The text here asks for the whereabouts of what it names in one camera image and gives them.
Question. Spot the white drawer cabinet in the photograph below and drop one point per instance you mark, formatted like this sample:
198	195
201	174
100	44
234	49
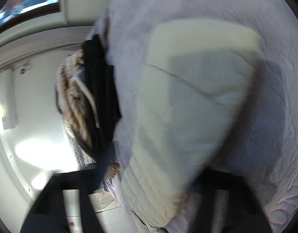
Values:
111	217

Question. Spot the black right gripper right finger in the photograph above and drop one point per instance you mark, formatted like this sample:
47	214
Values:
244	213

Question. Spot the grey pleated curtain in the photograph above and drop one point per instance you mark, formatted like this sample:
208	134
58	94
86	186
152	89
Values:
33	44

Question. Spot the cream white puffer jacket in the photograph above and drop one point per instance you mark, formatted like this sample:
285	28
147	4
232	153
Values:
196	79

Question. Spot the black garment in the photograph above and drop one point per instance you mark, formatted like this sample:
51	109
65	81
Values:
99	79

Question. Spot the lavender fleece bed blanket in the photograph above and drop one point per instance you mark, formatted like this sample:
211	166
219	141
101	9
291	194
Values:
262	145

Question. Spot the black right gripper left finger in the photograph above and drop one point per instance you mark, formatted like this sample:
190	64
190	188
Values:
48	213

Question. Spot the dark framed window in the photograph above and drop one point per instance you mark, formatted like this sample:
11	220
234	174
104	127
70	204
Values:
14	12

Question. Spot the beige striped knit sweater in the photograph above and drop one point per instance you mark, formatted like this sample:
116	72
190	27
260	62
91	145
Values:
74	100

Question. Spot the white wall air conditioner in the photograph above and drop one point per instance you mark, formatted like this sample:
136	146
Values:
8	100

